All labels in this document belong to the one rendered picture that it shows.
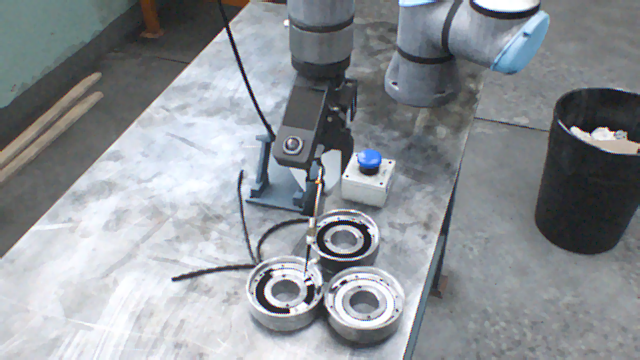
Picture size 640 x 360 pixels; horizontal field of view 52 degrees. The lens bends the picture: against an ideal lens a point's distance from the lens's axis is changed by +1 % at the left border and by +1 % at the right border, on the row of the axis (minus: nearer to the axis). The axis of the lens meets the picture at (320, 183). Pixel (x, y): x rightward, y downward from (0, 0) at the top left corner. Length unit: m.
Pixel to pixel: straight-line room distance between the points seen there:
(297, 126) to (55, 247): 0.47
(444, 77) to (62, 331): 0.80
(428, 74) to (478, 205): 1.09
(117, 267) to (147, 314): 0.10
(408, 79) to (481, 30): 0.19
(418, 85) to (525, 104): 1.59
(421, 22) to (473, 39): 0.11
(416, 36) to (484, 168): 1.27
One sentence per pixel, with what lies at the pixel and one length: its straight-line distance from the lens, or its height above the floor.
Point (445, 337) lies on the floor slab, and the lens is 1.90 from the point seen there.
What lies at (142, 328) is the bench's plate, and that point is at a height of 0.80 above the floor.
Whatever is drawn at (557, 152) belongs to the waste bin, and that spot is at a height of 0.34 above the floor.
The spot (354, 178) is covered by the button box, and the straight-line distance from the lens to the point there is 1.03.
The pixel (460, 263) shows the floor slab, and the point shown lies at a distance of 2.09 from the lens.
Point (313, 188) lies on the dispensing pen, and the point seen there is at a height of 0.95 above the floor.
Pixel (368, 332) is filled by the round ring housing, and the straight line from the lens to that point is 0.85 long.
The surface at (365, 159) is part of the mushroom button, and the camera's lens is 1.03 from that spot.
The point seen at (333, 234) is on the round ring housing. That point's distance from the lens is 0.97.
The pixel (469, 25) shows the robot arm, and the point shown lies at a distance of 1.17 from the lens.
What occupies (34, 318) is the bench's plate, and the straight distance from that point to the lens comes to 0.98.
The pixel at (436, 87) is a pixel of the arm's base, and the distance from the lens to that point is 1.27.
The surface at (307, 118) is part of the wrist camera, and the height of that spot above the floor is 1.08.
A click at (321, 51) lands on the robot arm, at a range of 0.74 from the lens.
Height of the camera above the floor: 1.52
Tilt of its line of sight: 41 degrees down
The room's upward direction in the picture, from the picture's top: straight up
